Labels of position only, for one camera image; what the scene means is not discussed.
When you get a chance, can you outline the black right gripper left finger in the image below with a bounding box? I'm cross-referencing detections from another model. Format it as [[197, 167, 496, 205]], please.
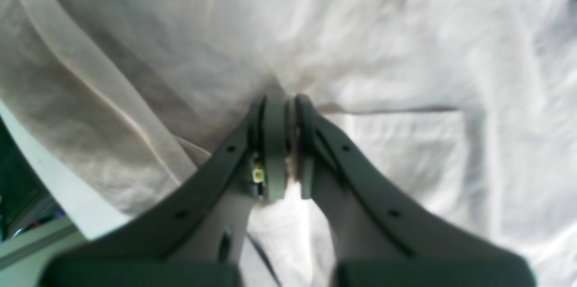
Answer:
[[40, 96, 287, 287]]

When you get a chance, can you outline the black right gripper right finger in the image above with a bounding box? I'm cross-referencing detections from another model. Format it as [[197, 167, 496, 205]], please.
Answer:
[[294, 95, 536, 287]]

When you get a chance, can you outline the dusty pink T-shirt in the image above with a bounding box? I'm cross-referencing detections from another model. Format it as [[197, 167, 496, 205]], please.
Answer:
[[1, 0, 576, 287]]

